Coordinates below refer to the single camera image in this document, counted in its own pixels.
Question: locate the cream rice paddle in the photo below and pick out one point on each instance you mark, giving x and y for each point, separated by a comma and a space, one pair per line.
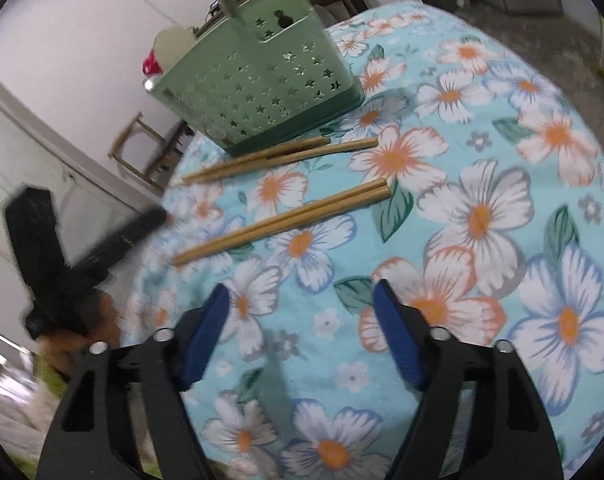
174, 45

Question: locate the red plastic bag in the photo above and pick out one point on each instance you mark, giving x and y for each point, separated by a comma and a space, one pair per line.
151, 65

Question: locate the white door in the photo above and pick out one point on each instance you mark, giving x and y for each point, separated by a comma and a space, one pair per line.
11, 135

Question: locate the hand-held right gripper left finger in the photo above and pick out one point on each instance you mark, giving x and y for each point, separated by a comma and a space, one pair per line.
206, 335

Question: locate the person's left hand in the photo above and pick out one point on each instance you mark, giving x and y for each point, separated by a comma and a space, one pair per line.
109, 320

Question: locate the wooden chair dark seat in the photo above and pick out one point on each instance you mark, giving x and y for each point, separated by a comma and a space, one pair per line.
154, 170

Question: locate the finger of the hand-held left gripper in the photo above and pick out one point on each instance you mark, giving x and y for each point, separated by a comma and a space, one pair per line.
131, 235

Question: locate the green plastic utensil basket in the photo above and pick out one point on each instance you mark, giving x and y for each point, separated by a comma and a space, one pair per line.
262, 80

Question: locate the metal spoon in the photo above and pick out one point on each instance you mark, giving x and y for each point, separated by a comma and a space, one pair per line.
227, 2

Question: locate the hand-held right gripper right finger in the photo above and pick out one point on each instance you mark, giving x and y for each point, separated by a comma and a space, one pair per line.
397, 330

